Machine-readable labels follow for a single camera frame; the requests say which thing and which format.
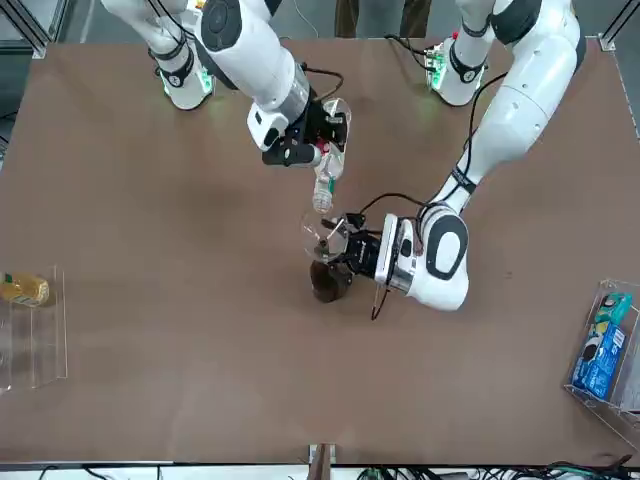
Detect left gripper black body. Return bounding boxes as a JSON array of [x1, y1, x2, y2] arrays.
[[345, 230, 385, 279]]

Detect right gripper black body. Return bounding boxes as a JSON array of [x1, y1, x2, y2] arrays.
[[288, 95, 331, 147]]

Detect clear plastic drink bottle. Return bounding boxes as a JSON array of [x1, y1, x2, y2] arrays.
[[311, 96, 354, 215]]

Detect dark brown glass bottle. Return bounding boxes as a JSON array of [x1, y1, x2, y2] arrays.
[[308, 239, 352, 305]]

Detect clear acrylic bottle shelf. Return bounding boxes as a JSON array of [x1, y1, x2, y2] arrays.
[[0, 266, 69, 395]]

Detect white-capped yellow drink bottle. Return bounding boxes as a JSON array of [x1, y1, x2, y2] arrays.
[[0, 272, 51, 308]]

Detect clear acrylic snack bin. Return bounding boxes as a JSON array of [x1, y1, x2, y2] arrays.
[[563, 278, 640, 444]]

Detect teal snack packet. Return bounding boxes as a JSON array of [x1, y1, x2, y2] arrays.
[[593, 293, 634, 325]]

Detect blue biscuit packet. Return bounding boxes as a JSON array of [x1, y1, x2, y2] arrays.
[[569, 322, 629, 401]]

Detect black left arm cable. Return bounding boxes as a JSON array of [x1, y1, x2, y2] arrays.
[[358, 72, 509, 321]]

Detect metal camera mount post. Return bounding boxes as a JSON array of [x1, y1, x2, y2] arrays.
[[307, 442, 339, 480]]

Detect tangled black cables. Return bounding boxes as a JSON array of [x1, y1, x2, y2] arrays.
[[349, 457, 634, 480]]

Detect aluminium frame post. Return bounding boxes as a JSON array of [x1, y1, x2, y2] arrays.
[[597, 0, 640, 141], [0, 0, 79, 57]]

